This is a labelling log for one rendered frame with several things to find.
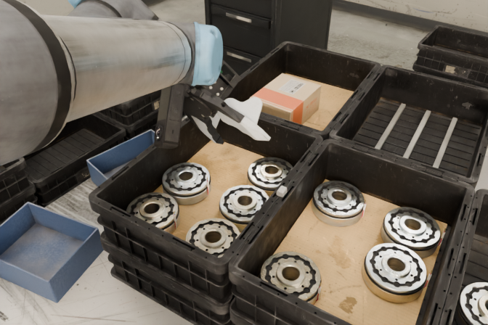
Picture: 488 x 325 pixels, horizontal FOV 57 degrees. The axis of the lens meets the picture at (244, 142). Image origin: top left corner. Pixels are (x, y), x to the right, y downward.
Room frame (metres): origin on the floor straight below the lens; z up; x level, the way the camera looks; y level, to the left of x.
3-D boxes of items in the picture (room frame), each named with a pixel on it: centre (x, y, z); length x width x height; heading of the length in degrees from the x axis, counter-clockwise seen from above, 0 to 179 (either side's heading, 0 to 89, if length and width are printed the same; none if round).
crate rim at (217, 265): (0.68, 0.06, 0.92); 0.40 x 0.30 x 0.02; 149
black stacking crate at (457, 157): (0.86, -0.41, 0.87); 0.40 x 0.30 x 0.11; 149
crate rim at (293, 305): (0.52, -0.20, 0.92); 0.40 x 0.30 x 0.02; 149
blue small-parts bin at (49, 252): (0.63, 0.43, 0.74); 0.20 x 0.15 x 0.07; 66
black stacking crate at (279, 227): (0.52, -0.20, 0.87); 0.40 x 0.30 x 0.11; 149
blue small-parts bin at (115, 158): (0.90, 0.28, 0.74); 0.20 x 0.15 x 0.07; 134
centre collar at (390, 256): (0.49, -0.26, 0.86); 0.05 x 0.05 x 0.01
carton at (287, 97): (1.00, -0.11, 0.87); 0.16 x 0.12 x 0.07; 145
